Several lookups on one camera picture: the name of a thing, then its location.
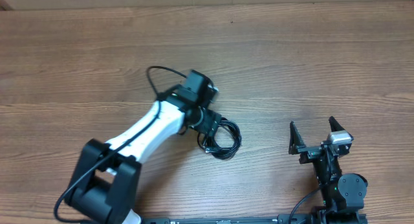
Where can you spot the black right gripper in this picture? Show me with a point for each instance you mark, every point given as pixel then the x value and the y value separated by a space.
pixel 310 153

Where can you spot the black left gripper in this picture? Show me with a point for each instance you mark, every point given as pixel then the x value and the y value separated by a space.
pixel 209 123

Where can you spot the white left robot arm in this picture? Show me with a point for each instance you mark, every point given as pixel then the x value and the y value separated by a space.
pixel 104 183

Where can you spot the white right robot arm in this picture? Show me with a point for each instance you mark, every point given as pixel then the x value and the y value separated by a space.
pixel 343 194

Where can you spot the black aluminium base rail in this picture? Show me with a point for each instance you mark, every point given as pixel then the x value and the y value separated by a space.
pixel 280 219

